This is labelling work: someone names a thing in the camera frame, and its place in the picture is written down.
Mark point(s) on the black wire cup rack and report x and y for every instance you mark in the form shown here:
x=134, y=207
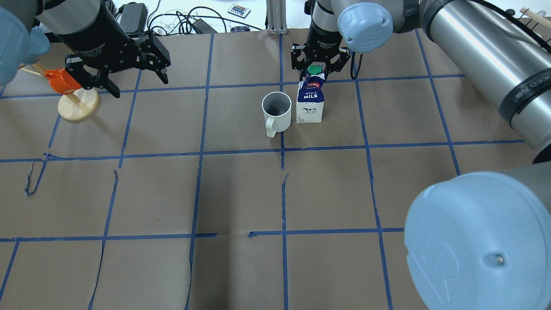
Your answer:
x=538, y=17

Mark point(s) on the small remote control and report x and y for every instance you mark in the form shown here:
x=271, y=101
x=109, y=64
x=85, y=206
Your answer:
x=240, y=11

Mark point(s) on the wooden mug tree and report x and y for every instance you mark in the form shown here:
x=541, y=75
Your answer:
x=72, y=107

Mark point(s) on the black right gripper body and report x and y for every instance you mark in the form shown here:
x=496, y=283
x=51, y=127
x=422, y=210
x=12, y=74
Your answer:
x=320, y=36

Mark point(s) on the orange mug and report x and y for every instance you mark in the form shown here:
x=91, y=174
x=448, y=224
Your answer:
x=61, y=81

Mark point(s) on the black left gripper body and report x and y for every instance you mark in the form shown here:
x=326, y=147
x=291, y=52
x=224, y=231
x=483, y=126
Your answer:
x=92, y=32

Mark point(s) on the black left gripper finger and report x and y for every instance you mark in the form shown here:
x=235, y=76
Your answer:
x=162, y=74
x=102, y=81

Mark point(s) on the black power brick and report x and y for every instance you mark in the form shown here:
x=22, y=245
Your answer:
x=199, y=26

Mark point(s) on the blue white milk carton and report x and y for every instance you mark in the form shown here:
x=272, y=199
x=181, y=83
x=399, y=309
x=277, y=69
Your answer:
x=310, y=97

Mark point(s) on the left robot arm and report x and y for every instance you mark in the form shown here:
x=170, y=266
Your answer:
x=24, y=43

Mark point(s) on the aluminium frame post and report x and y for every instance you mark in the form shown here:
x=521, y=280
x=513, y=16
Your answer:
x=276, y=17

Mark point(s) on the white ribbed mug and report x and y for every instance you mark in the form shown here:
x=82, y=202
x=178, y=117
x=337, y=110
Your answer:
x=276, y=107

